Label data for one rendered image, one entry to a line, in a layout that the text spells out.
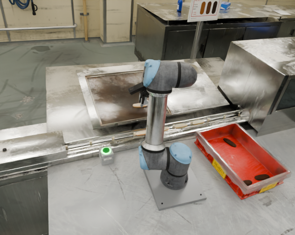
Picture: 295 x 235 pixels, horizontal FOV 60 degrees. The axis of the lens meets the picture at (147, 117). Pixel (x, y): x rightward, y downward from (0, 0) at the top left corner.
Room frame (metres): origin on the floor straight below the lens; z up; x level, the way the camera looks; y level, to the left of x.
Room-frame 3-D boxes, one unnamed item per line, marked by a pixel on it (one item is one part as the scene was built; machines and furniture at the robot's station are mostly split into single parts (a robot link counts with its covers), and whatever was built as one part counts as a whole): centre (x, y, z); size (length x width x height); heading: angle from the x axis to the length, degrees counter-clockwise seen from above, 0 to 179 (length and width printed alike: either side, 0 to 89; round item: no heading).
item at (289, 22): (5.28, -2.34, 0.40); 1.30 x 0.85 x 0.80; 116
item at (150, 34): (4.00, -0.73, 0.51); 1.93 x 1.05 x 1.02; 116
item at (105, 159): (1.02, 0.21, 0.84); 0.08 x 0.08 x 0.11; 26
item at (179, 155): (0.92, -0.18, 1.01); 0.13 x 0.12 x 0.14; 98
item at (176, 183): (0.92, -0.18, 0.90); 0.15 x 0.15 x 0.10
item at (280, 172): (1.12, -0.57, 0.88); 0.49 x 0.34 x 0.10; 28
